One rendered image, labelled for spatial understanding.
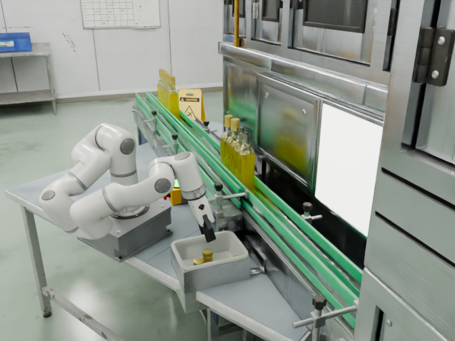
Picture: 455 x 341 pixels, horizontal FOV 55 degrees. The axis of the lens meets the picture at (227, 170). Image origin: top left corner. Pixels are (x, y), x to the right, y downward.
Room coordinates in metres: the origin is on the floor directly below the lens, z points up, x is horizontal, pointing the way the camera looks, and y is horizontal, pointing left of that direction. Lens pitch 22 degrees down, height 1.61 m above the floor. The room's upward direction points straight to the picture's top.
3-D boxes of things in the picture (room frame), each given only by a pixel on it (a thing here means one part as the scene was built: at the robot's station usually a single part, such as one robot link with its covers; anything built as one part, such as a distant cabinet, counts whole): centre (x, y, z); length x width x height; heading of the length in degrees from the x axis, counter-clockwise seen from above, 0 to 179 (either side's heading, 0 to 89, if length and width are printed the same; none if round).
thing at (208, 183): (2.20, 0.33, 0.93); 1.75 x 0.01 x 0.08; 21
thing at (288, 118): (1.32, -0.29, 1.15); 0.90 x 0.03 x 0.34; 21
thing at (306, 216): (1.21, -0.27, 0.94); 0.07 x 0.04 x 0.13; 111
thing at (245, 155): (1.51, -0.07, 0.99); 0.06 x 0.06 x 0.21; 20
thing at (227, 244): (1.22, 0.06, 0.80); 0.22 x 0.17 x 0.09; 111
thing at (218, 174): (2.23, 0.26, 0.93); 1.75 x 0.01 x 0.08; 21
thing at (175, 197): (1.74, 0.22, 0.79); 0.07 x 0.07 x 0.07; 21
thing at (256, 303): (1.97, -0.04, 0.73); 1.58 x 1.52 x 0.04; 52
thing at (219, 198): (1.36, 0.01, 0.95); 0.17 x 0.03 x 0.12; 111
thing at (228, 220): (1.37, -0.01, 0.85); 0.09 x 0.04 x 0.07; 111
